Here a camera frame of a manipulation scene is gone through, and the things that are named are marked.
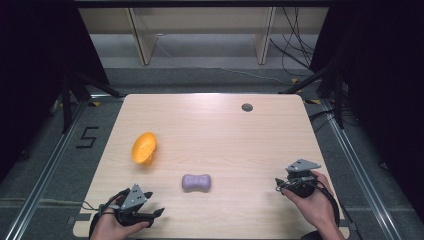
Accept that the thin white floor cable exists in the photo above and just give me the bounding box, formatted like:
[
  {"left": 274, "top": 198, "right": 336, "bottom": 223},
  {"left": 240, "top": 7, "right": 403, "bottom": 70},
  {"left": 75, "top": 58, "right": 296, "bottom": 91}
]
[{"left": 155, "top": 33, "right": 292, "bottom": 85}]

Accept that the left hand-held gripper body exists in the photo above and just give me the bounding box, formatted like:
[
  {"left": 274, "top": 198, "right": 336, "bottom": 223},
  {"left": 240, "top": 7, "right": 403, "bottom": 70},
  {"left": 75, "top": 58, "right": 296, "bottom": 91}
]
[{"left": 114, "top": 183, "right": 156, "bottom": 228}]

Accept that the person's left hand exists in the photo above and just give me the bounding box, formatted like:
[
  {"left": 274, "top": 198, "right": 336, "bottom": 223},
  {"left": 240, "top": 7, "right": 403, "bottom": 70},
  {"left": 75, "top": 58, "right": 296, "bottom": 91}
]
[{"left": 90, "top": 195, "right": 152, "bottom": 240}]

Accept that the black curtain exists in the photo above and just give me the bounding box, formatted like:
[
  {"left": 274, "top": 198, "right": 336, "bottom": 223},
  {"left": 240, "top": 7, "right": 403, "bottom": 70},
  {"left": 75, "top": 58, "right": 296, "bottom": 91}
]
[
  {"left": 309, "top": 0, "right": 424, "bottom": 216},
  {"left": 0, "top": 0, "right": 112, "bottom": 183}
]

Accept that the aluminium floor rail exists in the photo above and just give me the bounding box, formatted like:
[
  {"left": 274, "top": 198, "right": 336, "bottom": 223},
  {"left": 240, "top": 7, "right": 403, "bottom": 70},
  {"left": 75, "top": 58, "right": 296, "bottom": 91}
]
[
  {"left": 3, "top": 95, "right": 125, "bottom": 240},
  {"left": 319, "top": 99, "right": 403, "bottom": 240}
]

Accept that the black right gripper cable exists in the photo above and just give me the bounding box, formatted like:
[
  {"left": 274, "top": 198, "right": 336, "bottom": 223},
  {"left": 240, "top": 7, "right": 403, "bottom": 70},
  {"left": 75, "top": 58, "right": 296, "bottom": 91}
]
[{"left": 301, "top": 179, "right": 342, "bottom": 240}]

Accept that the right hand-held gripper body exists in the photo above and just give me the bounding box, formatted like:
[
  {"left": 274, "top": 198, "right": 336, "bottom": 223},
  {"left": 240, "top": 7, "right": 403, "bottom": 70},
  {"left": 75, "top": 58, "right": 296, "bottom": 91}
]
[{"left": 283, "top": 158, "right": 322, "bottom": 199}]

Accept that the person's right hand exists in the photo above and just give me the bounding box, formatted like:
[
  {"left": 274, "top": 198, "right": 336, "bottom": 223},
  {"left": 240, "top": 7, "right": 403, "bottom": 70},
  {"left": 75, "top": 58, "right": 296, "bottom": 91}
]
[{"left": 283, "top": 170, "right": 340, "bottom": 232}]

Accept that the black metal stand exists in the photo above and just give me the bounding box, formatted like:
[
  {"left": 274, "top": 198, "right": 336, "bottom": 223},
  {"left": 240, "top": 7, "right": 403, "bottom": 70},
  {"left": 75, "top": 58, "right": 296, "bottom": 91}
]
[
  {"left": 279, "top": 58, "right": 346, "bottom": 130},
  {"left": 59, "top": 68, "right": 125, "bottom": 135}
]

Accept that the purple soap bar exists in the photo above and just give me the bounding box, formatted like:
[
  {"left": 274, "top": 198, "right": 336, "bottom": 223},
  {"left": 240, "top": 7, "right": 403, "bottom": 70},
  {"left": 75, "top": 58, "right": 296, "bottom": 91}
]
[{"left": 181, "top": 173, "right": 212, "bottom": 194}]

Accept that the black floor cable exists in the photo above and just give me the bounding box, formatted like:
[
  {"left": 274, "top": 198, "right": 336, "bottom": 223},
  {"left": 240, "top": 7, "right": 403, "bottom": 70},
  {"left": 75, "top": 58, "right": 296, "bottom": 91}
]
[{"left": 308, "top": 109, "right": 338, "bottom": 133}]

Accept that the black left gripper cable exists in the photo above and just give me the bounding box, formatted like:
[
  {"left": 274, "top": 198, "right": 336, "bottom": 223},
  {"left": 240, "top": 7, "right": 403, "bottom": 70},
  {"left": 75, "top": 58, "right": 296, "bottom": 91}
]
[{"left": 81, "top": 188, "right": 132, "bottom": 240}]

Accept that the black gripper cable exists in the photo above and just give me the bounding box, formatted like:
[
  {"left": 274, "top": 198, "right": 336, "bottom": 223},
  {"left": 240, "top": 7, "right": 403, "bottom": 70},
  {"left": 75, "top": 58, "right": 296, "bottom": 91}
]
[
  {"left": 81, "top": 188, "right": 132, "bottom": 240},
  {"left": 301, "top": 179, "right": 342, "bottom": 240}
]

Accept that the bundle of black floor cables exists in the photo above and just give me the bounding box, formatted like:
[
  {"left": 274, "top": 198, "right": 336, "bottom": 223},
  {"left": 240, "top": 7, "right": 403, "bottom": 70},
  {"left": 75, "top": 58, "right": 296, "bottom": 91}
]
[{"left": 269, "top": 6, "right": 316, "bottom": 78}]

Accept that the orange soap dish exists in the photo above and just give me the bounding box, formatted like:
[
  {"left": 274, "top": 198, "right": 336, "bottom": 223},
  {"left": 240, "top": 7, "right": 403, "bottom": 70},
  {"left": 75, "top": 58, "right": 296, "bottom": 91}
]
[{"left": 131, "top": 131, "right": 158, "bottom": 167}]

